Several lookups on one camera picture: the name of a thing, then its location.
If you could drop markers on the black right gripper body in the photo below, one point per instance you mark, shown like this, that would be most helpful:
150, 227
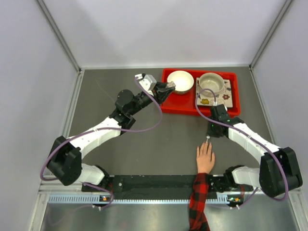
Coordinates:
212, 130

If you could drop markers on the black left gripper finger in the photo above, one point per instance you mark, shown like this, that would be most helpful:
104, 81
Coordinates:
163, 93
161, 85

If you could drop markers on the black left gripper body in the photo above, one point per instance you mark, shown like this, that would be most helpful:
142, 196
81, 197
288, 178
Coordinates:
155, 94

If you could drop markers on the glitter nail polish bottle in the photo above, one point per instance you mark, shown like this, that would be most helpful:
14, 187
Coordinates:
170, 85

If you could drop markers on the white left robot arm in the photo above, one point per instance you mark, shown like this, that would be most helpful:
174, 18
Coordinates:
65, 158

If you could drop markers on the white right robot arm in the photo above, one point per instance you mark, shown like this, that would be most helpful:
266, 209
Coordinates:
278, 170

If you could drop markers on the red plaid sleeve forearm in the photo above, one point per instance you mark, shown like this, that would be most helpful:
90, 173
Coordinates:
197, 218

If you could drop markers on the person's left hand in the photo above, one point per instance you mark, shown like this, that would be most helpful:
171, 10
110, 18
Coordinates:
205, 158

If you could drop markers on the red plastic tray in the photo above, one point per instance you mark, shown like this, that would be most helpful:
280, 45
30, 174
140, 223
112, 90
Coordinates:
184, 104

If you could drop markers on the floral white bowl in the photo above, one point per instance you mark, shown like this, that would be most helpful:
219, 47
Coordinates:
183, 81

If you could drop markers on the square floral saucer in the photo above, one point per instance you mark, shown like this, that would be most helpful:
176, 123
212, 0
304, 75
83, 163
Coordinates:
207, 98

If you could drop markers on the grey ceramic cup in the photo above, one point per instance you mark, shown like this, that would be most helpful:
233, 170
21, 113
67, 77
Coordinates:
211, 82

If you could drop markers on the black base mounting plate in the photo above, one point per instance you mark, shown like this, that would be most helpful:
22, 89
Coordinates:
163, 186

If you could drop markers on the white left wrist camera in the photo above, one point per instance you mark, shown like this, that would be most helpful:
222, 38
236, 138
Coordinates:
147, 82

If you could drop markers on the grey slotted cable duct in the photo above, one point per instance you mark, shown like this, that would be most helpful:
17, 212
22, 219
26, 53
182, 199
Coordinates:
101, 200

